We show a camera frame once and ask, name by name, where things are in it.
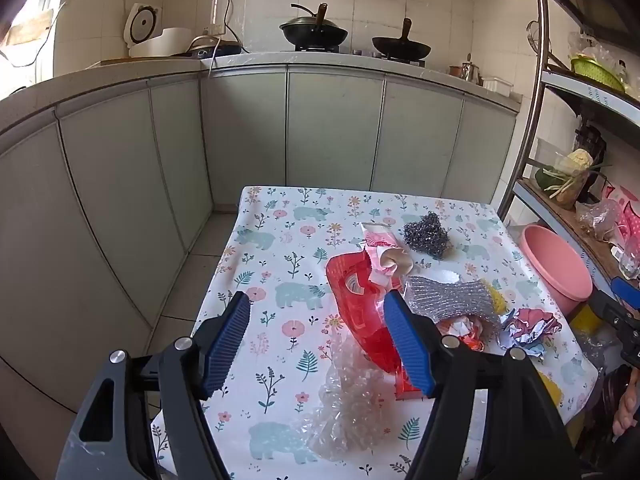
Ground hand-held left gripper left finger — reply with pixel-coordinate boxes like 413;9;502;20
55;290;251;480

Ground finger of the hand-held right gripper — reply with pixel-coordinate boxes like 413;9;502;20
590;277;640;341

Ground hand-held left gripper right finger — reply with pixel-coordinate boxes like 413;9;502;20
382;290;583;480

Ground red plastic bag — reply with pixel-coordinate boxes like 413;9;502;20
325;252;406;373

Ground pink plastic basin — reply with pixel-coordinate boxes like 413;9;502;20
520;224;594;317

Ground colourful paper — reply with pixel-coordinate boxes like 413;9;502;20
497;307;563;361

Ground pink white wrapper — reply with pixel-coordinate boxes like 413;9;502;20
361;221;401;261

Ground person's right hand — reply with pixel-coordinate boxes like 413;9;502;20
612;382;640;438

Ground red flat packet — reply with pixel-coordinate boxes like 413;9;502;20
392;360;426;402

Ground glass mug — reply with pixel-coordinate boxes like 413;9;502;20
617;235;640;281

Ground crumpled orange wrapper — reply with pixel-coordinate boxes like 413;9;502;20
435;312;486;353

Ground silver scrub pad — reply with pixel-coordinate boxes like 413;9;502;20
402;276;503;328

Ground clear bubble wrap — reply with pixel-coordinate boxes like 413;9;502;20
292;332;401;463

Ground clear plastic bag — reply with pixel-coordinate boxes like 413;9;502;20
575;200;621;241

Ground pink polka dot pillow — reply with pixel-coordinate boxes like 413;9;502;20
602;185;640;241

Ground floral printed tablecloth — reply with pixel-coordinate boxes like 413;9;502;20
150;186;601;480

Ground steel wool scrubber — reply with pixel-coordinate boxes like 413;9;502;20
402;211;453;261

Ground green onions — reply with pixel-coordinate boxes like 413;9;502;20
537;157;613;198

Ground pale cabbage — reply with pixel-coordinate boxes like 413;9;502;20
555;148;593;171

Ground black blender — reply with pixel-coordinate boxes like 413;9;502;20
575;125;608;201

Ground grey kitchen cabinet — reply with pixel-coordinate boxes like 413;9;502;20
0;50;523;411

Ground green plastic basket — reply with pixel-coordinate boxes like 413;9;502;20
570;55;628;93

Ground white plastic container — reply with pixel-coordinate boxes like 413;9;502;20
481;76;515;97

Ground steel storage rack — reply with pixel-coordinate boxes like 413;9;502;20
497;0;640;311

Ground steel kettle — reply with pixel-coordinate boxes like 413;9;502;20
460;53;483;83

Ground steel strainer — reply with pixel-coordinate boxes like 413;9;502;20
526;20;548;53

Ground black open wok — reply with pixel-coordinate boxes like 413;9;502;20
371;18;432;61

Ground black electric cooker with lid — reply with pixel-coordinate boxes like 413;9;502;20
185;34;246;57

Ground gas stove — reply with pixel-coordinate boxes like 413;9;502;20
292;45;426;67

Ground white rice cooker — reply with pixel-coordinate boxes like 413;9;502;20
122;2;193;58

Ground black wok with lid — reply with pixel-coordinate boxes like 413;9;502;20
279;2;349;53

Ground black power cable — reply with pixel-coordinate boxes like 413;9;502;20
222;0;248;53

